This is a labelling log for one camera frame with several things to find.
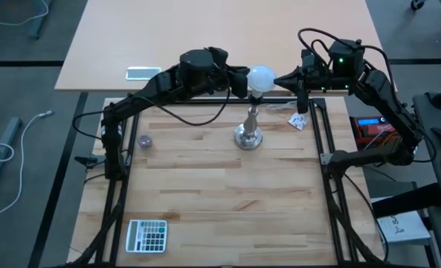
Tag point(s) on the white desk calculator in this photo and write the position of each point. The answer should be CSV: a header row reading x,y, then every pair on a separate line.
x,y
145,236

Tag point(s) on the white paper box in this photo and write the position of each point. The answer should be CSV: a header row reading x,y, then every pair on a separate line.
x,y
402,227

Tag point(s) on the silver table lamp base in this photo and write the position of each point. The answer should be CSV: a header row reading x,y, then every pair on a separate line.
x,y
248,138

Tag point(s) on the white lightbulb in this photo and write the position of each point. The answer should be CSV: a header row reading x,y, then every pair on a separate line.
x,y
261,79

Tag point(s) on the black clamp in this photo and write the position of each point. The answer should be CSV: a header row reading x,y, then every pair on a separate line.
x,y
86,160

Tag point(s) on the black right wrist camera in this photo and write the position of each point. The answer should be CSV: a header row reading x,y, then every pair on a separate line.
x,y
308,59

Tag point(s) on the smartphone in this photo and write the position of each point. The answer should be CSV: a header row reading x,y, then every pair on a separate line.
x,y
144,73

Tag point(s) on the black caster wheel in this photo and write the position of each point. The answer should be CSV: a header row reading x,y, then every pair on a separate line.
x,y
417,4

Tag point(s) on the beige laminate table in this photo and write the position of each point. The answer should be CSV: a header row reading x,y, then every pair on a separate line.
x,y
205,30

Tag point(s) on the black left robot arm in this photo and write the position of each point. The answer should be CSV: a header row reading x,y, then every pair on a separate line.
x,y
149,91

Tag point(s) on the black aluminium table frame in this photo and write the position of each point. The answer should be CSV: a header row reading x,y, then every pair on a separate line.
x,y
318,102

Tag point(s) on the small patterned bowl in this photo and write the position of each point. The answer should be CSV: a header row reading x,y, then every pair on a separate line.
x,y
145,141

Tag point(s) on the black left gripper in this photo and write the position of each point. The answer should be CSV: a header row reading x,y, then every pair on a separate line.
x,y
225,80

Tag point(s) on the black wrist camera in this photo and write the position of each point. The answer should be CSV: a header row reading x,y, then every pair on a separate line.
x,y
308,59
218,56

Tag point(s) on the red device with blue display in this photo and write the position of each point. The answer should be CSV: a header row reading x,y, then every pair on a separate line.
x,y
369,132

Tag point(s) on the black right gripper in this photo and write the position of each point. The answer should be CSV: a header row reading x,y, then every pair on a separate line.
x,y
318,80

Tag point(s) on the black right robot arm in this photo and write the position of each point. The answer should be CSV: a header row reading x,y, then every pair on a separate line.
x,y
389,108

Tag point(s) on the black metal beam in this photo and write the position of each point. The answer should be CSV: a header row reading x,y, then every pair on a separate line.
x,y
406,201

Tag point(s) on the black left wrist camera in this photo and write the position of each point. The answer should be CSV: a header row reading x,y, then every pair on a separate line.
x,y
218,56

